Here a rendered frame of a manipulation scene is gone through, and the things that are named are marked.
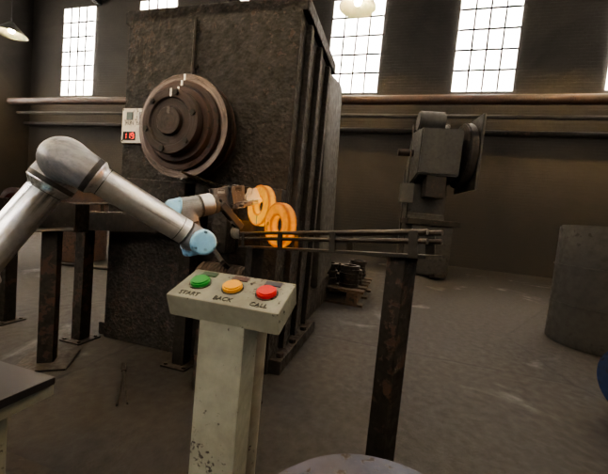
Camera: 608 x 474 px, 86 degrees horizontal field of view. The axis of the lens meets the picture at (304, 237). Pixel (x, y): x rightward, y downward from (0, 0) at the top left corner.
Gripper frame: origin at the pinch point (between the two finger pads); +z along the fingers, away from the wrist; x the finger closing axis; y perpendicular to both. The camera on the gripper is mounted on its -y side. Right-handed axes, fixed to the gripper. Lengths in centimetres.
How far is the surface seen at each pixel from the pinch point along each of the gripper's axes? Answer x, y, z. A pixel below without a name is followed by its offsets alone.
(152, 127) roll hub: 51, 34, -20
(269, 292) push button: -57, -10, -36
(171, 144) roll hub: 42, 26, -16
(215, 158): 31.9, 18.2, -1.6
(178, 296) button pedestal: -45, -10, -49
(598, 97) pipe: 23, 64, 693
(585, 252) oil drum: -61, -69, 219
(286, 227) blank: -20.9, -7.5, -4.6
